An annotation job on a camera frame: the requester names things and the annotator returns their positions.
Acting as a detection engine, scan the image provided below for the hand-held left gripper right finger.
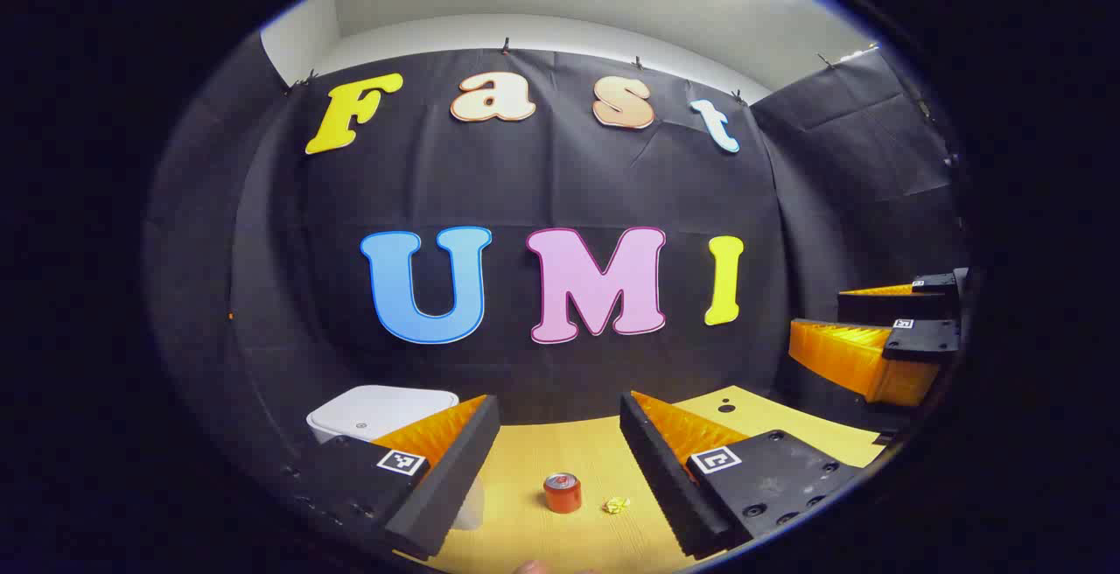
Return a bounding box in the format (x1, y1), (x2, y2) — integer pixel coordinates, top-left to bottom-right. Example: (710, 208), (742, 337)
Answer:
(619, 390), (863, 560)

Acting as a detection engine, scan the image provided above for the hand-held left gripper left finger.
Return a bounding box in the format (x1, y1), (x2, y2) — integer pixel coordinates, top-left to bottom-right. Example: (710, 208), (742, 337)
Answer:
(284, 395), (501, 560)

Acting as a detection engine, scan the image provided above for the red pop can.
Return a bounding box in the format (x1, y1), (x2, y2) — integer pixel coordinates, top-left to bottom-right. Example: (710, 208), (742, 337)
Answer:
(542, 472), (584, 515)

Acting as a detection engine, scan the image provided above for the white desktop garbage bin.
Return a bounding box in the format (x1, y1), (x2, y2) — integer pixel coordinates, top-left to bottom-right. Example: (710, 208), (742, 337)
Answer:
(306, 385), (487, 531)

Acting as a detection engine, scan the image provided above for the wooden desktop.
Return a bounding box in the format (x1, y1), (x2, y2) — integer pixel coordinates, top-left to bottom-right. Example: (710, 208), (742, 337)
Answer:
(394, 386), (889, 574)

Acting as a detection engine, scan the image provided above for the black backdrop cloth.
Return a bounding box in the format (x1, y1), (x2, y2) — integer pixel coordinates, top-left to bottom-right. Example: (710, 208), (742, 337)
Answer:
(144, 31), (972, 474)

